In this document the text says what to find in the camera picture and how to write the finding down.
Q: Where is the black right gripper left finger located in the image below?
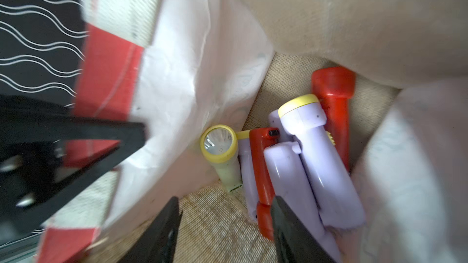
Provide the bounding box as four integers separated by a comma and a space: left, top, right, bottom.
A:
118, 197, 182, 263

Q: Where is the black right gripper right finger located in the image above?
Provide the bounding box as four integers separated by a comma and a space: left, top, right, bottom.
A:
271, 196, 334, 263

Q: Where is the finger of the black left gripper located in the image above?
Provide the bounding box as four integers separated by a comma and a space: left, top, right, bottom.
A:
0, 94, 147, 235

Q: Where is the red flashlight long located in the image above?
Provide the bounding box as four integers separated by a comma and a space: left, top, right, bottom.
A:
249, 127, 280, 241

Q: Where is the green flashlight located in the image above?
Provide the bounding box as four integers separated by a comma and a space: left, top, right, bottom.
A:
200, 124, 243, 192

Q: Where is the purple flashlight yellow rim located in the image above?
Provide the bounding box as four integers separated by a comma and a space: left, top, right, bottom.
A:
278, 94, 366, 230

